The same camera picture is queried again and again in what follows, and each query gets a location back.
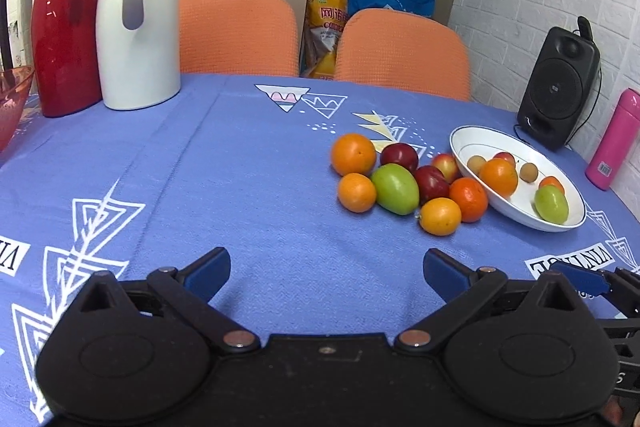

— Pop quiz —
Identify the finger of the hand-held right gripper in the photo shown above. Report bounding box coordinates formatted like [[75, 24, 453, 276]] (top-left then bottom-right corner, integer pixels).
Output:
[[600, 317, 640, 348], [552, 263, 640, 315]]

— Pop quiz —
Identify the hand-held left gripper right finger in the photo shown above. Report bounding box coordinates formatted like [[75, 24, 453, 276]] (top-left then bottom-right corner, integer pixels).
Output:
[[395, 249, 596, 350]]

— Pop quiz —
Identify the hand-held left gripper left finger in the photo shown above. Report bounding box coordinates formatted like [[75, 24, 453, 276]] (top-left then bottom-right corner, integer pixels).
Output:
[[70, 247, 261, 354]]

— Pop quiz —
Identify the yellowish orange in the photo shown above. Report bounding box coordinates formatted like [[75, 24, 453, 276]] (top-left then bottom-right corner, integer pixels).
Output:
[[419, 197, 462, 236]]

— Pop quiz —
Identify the large green apple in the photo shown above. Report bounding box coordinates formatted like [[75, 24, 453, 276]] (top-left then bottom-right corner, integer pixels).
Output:
[[534, 185, 570, 225]]

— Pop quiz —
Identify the dark red apple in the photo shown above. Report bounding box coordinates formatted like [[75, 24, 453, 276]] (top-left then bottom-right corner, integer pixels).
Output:
[[413, 165, 451, 205]]

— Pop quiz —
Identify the white plate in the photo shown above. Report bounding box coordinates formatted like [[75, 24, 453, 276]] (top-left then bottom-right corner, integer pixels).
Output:
[[449, 126, 587, 233]]

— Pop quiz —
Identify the small green apple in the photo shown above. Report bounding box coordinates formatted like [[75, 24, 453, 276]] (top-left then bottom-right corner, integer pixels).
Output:
[[371, 163, 420, 214]]

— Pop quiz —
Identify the small orange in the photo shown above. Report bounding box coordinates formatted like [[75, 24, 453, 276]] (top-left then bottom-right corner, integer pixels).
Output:
[[538, 176, 566, 196]]

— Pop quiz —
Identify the red-yellow apple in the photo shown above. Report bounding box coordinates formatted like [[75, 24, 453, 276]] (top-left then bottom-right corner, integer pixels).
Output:
[[431, 153, 462, 182]]

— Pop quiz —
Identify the dark red plum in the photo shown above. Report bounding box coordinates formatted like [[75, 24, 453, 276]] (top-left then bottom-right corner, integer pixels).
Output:
[[381, 143, 420, 172]]

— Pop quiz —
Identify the blue printed tablecloth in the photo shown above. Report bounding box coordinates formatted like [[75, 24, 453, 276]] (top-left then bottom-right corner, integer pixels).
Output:
[[0, 74, 640, 425]]

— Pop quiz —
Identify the pink thermos bottle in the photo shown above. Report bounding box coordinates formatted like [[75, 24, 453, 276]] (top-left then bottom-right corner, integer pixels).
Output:
[[586, 88, 640, 191]]

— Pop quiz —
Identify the black speaker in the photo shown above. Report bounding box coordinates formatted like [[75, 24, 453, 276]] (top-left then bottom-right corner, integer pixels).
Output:
[[517, 26, 601, 152]]

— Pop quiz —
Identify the orange chair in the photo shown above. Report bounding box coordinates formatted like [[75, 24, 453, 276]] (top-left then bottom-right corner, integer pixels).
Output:
[[178, 0, 301, 78], [334, 9, 472, 102]]

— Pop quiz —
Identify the white thermos jug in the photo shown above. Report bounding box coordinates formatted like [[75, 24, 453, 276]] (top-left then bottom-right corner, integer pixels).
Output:
[[96, 0, 182, 111]]

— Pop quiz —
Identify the red plastic bowl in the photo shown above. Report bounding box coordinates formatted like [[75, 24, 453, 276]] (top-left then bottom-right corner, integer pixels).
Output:
[[0, 65, 36, 152]]

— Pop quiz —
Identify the yellow food bag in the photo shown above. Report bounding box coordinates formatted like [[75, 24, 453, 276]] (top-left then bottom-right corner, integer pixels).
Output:
[[300, 0, 349, 80]]

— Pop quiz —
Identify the red plastic pitcher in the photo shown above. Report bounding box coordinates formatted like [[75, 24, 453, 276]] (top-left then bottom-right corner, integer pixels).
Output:
[[31, 0, 103, 118]]

